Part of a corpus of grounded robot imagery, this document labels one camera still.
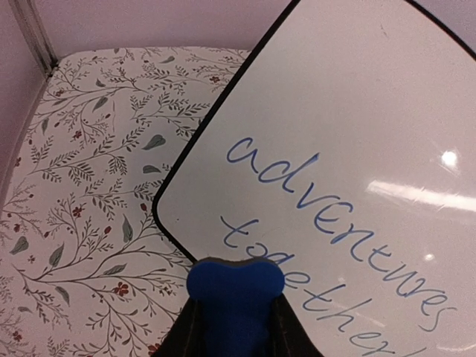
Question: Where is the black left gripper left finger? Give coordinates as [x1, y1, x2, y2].
[150, 298, 203, 357]

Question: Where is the small black-framed whiteboard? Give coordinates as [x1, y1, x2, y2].
[157, 1, 475, 356]

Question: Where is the blue whiteboard eraser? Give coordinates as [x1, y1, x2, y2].
[187, 257, 284, 356]

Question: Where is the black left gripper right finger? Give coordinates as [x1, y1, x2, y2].
[273, 294, 324, 357]

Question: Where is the left aluminium frame post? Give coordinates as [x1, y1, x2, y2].
[8, 0, 58, 78]

